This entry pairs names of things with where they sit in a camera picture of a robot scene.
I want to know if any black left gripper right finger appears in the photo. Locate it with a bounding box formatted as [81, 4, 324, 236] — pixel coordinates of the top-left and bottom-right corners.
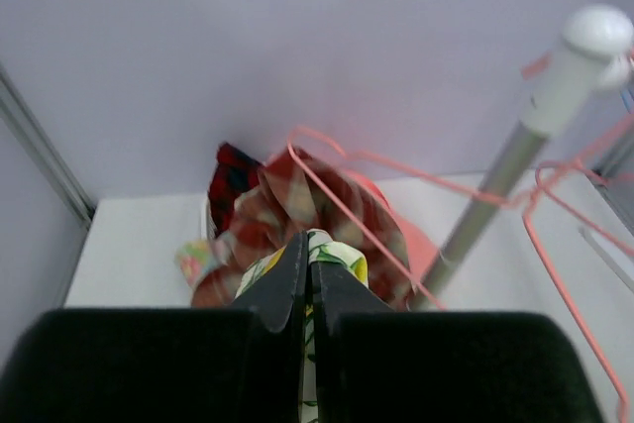
[311, 262, 396, 332]

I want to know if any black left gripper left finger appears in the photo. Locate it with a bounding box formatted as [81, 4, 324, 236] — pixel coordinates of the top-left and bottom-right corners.
[229, 232, 308, 333]

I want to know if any lemon print skirt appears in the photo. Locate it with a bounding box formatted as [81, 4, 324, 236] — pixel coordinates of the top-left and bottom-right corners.
[235, 227, 371, 409]

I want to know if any pastel floral skirt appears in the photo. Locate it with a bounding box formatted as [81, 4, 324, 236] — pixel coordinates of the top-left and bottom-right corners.
[174, 232, 235, 289]

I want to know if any pink fuzzy skirt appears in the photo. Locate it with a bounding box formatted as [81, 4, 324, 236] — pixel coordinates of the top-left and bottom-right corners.
[264, 153, 442, 295]

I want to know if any red beige checked skirt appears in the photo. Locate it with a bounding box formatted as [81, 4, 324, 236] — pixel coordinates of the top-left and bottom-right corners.
[177, 150, 411, 309]

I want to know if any pink wire hanger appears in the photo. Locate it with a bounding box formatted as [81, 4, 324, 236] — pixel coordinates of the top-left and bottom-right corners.
[285, 113, 634, 313]
[522, 160, 633, 422]

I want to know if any blue wire hanger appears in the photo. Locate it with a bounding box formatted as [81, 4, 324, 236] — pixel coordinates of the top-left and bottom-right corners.
[620, 88, 634, 114]

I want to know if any red black plaid skirt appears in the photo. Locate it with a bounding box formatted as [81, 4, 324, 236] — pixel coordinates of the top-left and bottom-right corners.
[207, 142, 263, 238]

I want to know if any white grey clothes rack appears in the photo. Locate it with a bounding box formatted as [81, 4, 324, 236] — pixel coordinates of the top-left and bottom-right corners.
[422, 4, 633, 298]

